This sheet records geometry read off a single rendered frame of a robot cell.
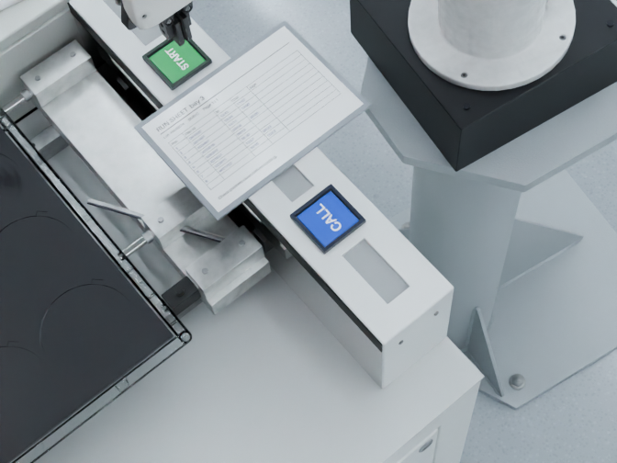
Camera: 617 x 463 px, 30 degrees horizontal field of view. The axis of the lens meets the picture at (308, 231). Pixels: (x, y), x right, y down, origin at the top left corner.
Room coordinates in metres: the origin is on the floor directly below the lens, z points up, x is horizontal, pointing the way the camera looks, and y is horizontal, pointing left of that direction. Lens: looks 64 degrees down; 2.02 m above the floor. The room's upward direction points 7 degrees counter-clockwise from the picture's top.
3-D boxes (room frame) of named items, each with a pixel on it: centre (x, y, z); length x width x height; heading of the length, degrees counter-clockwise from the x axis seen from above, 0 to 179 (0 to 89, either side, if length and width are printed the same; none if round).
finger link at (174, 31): (0.71, 0.12, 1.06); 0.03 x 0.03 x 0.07; 33
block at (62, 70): (0.79, 0.27, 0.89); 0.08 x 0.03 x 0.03; 123
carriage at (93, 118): (0.65, 0.18, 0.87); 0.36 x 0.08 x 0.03; 33
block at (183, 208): (0.59, 0.14, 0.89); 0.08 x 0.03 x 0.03; 123
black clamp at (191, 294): (0.49, 0.14, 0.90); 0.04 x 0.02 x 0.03; 123
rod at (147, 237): (0.55, 0.19, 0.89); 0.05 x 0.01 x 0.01; 123
